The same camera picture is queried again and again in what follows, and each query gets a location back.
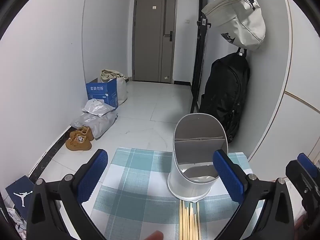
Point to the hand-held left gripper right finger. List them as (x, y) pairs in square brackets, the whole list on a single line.
[(228, 177)]

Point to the brown suede shoe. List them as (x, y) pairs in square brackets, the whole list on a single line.
[(77, 145), (85, 132)]

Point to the person's left hand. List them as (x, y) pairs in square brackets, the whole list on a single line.
[(155, 235)]

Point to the white hanging bag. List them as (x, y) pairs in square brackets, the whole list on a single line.
[(237, 17)]

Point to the teal plaid placemat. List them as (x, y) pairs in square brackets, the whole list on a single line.
[(130, 180)]

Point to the dark blue shoe box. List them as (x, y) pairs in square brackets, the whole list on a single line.
[(20, 195)]

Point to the grey door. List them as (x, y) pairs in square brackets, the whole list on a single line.
[(150, 42)]

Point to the white plastic packaging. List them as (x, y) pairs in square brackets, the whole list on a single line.
[(15, 217)]

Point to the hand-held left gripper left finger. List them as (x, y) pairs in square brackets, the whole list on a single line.
[(92, 177)]

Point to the small grey mailer bag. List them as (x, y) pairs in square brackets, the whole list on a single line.
[(97, 108)]

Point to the beige tote bag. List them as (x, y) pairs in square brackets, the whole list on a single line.
[(121, 87)]

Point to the black backpack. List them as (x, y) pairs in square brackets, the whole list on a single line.
[(225, 92)]

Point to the black stand pole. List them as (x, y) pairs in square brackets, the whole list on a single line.
[(200, 42)]

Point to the grey utensil holder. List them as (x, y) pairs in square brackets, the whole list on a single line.
[(180, 180)]

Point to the blue cardboard box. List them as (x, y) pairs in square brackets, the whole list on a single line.
[(100, 92)]

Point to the white wardrobe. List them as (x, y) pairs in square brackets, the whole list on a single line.
[(300, 67)]

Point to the large grey mailer bag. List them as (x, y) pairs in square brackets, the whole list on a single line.
[(100, 126)]

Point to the pile of wooden chopsticks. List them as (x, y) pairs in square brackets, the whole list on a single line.
[(190, 225)]

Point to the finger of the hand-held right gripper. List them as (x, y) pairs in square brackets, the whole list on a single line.
[(307, 160), (293, 170)]

